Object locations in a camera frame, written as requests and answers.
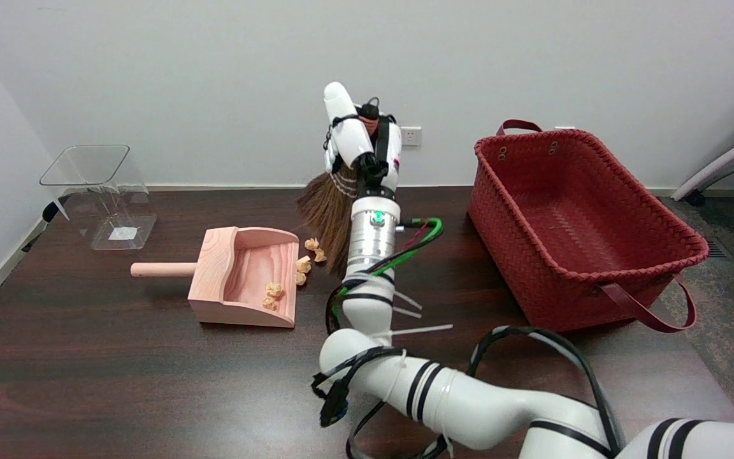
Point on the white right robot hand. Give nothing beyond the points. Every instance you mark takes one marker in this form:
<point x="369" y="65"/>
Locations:
<point x="389" y="150"/>

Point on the brown bristle hand broom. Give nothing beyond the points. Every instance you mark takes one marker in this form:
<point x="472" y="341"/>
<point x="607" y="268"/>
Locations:
<point x="329" y="217"/>

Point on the tan paper ball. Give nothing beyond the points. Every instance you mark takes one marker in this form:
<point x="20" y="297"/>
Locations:
<point x="320" y="255"/>
<point x="311" y="243"/>
<point x="300" y="278"/>
<point x="303" y="264"/>
<point x="273" y="290"/>
<point x="269" y="303"/>

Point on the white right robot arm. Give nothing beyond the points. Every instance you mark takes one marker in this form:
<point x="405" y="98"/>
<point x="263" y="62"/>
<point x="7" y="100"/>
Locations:
<point x="373" y="242"/>

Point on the wooden dustpan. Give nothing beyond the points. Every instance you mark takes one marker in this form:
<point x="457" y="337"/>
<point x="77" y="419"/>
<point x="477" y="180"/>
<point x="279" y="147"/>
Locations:
<point x="239" y="274"/>

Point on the red woven basket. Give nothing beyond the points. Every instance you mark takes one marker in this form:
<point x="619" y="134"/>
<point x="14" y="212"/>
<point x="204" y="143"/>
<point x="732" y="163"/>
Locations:
<point x="596" y="210"/>

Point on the clear plastic container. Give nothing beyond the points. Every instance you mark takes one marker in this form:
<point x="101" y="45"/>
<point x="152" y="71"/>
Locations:
<point x="118" y="233"/>

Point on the grey office chair base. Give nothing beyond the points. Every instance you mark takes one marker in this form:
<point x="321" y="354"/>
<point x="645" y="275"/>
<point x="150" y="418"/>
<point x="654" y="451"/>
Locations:
<point x="717" y="166"/>

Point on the black floor grille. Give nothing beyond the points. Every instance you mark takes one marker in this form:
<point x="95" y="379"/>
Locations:
<point x="719" y="248"/>

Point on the white wall socket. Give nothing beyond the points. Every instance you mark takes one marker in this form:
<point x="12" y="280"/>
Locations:
<point x="412" y="136"/>

